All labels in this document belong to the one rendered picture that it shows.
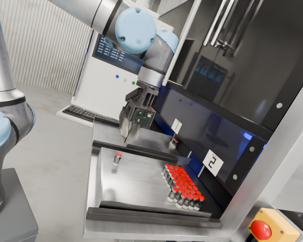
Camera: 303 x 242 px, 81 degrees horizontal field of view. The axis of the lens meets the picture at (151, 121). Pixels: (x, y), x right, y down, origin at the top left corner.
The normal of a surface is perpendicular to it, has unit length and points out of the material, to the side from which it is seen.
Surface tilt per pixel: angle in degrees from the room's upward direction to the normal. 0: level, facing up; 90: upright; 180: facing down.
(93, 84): 90
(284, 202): 90
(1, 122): 7
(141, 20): 90
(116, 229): 0
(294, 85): 90
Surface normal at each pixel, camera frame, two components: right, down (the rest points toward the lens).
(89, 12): -0.04, 0.69
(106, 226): 0.37, -0.89
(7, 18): 0.69, 0.45
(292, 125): -0.89, -0.27
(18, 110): 0.96, 0.13
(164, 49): 0.22, 0.35
